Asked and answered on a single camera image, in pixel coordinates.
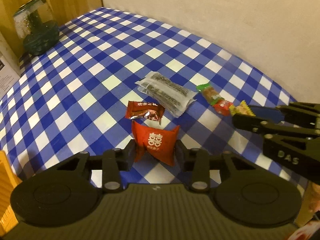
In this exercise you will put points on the red pillow snack packet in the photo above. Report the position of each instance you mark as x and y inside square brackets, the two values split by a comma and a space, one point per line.
[155, 142]

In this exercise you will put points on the green candy bar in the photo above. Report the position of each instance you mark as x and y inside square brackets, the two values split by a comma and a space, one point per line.
[208, 93]

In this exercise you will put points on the red white printed cloth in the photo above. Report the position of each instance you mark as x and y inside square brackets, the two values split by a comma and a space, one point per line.
[307, 225]

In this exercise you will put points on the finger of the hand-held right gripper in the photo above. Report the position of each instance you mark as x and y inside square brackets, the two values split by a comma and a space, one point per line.
[250, 123]
[267, 113]

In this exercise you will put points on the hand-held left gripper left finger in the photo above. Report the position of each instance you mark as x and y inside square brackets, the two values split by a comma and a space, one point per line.
[130, 155]

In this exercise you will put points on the small red candy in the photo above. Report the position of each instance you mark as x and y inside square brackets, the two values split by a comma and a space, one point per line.
[222, 107]

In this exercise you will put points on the orange plastic tray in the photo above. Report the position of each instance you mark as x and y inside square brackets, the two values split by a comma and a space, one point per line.
[7, 180]

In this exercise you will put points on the dark red foil snack packet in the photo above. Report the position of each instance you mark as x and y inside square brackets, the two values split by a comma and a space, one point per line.
[145, 111]

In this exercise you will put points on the blue white checked tablecloth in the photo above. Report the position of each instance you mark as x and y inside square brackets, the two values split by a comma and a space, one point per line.
[100, 55]

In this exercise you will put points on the yellow green candy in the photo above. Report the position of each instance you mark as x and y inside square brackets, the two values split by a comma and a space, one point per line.
[242, 108]

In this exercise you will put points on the glass jar with dark pebbles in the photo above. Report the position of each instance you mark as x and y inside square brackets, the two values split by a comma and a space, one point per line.
[37, 32]

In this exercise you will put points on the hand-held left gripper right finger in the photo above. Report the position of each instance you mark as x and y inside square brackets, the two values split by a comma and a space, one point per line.
[179, 155]

